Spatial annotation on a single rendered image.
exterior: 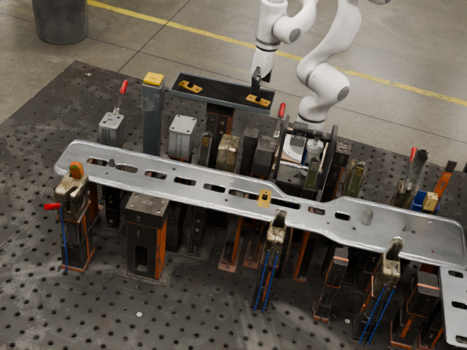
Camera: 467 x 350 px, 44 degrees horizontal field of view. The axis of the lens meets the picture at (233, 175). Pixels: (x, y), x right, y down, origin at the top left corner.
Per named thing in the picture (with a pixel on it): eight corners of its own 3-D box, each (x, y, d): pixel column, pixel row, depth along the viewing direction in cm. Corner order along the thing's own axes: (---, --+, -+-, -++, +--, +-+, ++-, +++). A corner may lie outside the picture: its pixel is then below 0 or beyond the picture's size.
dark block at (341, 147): (310, 235, 224) (336, 151, 197) (312, 223, 230) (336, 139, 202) (323, 238, 224) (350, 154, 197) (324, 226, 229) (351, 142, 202)
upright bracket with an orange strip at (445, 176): (401, 262, 219) (448, 161, 187) (401, 259, 220) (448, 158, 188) (409, 264, 219) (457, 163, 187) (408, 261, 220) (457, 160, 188)
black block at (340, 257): (308, 323, 194) (328, 267, 175) (311, 298, 202) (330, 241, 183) (332, 329, 193) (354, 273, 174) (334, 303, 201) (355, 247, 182)
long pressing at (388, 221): (46, 178, 190) (45, 174, 189) (74, 138, 207) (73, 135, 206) (470, 273, 179) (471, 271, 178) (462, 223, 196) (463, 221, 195)
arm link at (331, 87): (312, 102, 246) (324, 53, 230) (343, 126, 236) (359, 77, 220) (291, 111, 239) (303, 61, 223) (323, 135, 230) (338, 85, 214)
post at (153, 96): (139, 176, 239) (140, 85, 210) (144, 164, 244) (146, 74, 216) (157, 180, 238) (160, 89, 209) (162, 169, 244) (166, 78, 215)
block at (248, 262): (242, 266, 209) (254, 209, 190) (249, 240, 218) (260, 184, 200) (257, 269, 208) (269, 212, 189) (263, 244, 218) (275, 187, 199)
